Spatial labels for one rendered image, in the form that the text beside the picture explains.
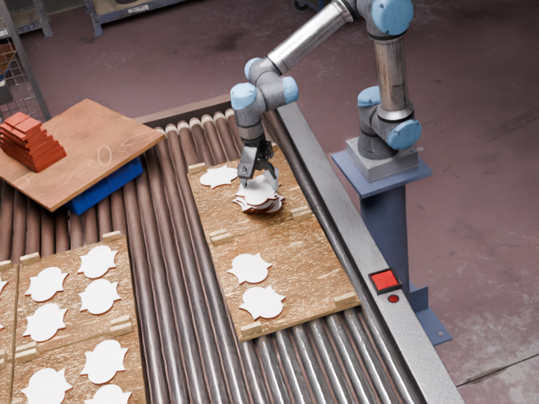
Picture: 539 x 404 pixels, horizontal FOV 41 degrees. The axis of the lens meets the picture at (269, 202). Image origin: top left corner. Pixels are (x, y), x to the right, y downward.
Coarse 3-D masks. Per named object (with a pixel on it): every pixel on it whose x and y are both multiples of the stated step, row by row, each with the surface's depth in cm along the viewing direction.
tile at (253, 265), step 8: (240, 256) 217; (248, 256) 216; (256, 256) 216; (232, 264) 215; (240, 264) 214; (248, 264) 213; (256, 264) 213; (264, 264) 212; (232, 272) 212; (240, 272) 211; (248, 272) 211; (256, 272) 210; (264, 272) 210; (240, 280) 209; (248, 280) 208; (256, 280) 208; (264, 280) 208
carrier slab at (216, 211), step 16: (272, 160) 254; (192, 176) 254; (256, 176) 248; (288, 176) 246; (192, 192) 247; (208, 192) 245; (224, 192) 244; (288, 192) 239; (208, 208) 239; (224, 208) 237; (240, 208) 236; (288, 208) 232; (208, 224) 232; (224, 224) 231; (240, 224) 230; (256, 224) 228; (272, 224) 227; (208, 240) 226
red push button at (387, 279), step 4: (388, 272) 205; (372, 276) 204; (376, 276) 204; (380, 276) 204; (384, 276) 204; (388, 276) 203; (392, 276) 203; (376, 280) 203; (380, 280) 203; (384, 280) 202; (388, 280) 202; (392, 280) 202; (376, 284) 202; (380, 284) 201; (384, 284) 201; (388, 284) 201; (392, 284) 201; (396, 284) 200; (380, 288) 200
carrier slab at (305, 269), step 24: (312, 216) 227; (240, 240) 224; (264, 240) 222; (288, 240) 220; (312, 240) 219; (216, 264) 217; (288, 264) 212; (312, 264) 211; (336, 264) 209; (240, 288) 208; (264, 288) 206; (288, 288) 205; (312, 288) 203; (336, 288) 202; (240, 312) 200; (288, 312) 197; (312, 312) 196; (336, 312) 197; (240, 336) 193
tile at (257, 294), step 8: (256, 288) 205; (248, 296) 203; (256, 296) 203; (264, 296) 202; (272, 296) 202; (280, 296) 201; (248, 304) 201; (256, 304) 200; (264, 304) 200; (272, 304) 199; (280, 304) 199; (248, 312) 199; (256, 312) 198; (264, 312) 198; (272, 312) 197; (280, 312) 197; (256, 320) 197
